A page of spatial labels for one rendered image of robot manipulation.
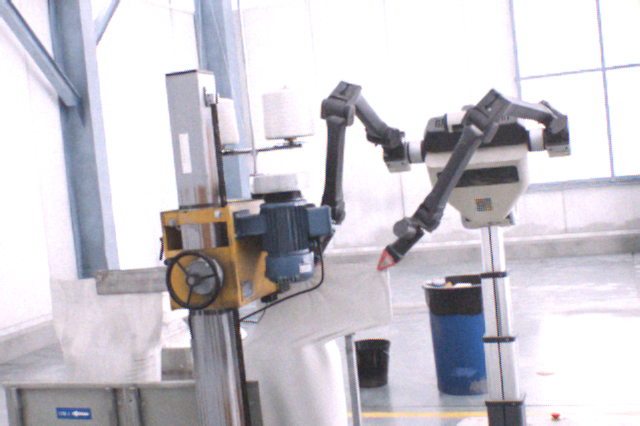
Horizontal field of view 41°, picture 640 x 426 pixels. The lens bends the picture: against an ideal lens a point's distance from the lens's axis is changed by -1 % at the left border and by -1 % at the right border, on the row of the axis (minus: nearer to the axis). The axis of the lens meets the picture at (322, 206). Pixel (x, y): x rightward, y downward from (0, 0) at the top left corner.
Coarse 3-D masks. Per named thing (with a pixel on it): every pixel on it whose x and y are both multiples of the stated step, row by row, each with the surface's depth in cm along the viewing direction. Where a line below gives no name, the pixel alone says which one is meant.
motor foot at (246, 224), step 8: (240, 216) 267; (248, 216) 266; (256, 216) 265; (264, 216) 265; (240, 224) 267; (248, 224) 267; (256, 224) 266; (264, 224) 265; (240, 232) 266; (248, 232) 267; (256, 232) 266
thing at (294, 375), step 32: (320, 288) 302; (352, 288) 299; (384, 288) 295; (288, 320) 306; (320, 320) 303; (352, 320) 299; (384, 320) 296; (256, 352) 305; (288, 352) 302; (320, 352) 299; (288, 384) 301; (320, 384) 299; (288, 416) 301; (320, 416) 298
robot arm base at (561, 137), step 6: (564, 126) 302; (558, 132) 302; (564, 132) 302; (546, 138) 306; (552, 138) 305; (558, 138) 304; (564, 138) 304; (546, 144) 305; (552, 144) 304; (558, 144) 304; (564, 144) 304
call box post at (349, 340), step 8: (352, 336) 330; (352, 344) 329; (352, 352) 329; (352, 360) 329; (352, 368) 330; (352, 376) 330; (352, 384) 330; (352, 392) 330; (352, 400) 331; (352, 408) 331; (360, 408) 332; (352, 416) 331; (360, 416) 331; (360, 424) 331
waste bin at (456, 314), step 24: (432, 288) 503; (456, 288) 494; (480, 288) 495; (432, 312) 510; (456, 312) 497; (480, 312) 497; (432, 336) 517; (456, 336) 500; (480, 336) 499; (456, 360) 502; (480, 360) 500; (456, 384) 504; (480, 384) 502
